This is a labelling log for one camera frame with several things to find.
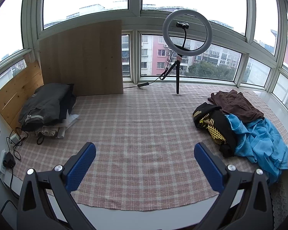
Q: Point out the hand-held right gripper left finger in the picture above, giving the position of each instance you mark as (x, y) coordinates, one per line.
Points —
(80, 167)

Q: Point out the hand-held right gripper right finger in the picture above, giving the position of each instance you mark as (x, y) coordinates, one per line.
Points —
(210, 167)

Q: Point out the black garment with yellow stripes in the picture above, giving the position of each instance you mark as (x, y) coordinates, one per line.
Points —
(213, 124)

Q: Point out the beige folded cloth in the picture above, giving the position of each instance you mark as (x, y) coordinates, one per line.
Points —
(50, 130)

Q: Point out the blue shirt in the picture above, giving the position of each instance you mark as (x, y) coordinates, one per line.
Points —
(259, 141)

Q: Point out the dark navy garment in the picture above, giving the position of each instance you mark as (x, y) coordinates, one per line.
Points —
(67, 105)

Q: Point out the brown garment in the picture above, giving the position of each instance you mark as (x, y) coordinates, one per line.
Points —
(237, 106)

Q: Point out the black plug adapter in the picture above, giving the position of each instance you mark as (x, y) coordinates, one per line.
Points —
(9, 161)

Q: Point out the white charger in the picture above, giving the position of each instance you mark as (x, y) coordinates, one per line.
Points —
(14, 137)

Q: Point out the grey jacket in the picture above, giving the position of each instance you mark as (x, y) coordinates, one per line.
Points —
(43, 105)

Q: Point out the pink plaid blanket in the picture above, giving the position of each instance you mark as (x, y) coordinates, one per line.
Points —
(139, 124)

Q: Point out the white lace cloth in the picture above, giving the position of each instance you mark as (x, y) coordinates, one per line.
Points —
(278, 201)

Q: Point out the white power strip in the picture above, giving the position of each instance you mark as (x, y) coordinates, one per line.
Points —
(1, 160)

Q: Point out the black tripod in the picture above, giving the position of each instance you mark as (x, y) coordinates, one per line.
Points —
(177, 81)

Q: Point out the knotty pine wood panel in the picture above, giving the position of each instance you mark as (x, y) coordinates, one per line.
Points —
(14, 93)

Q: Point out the light plywood board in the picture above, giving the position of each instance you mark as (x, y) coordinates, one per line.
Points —
(86, 60)

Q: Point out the black gooseneck phone holder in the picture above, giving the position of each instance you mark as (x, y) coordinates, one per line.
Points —
(182, 25)

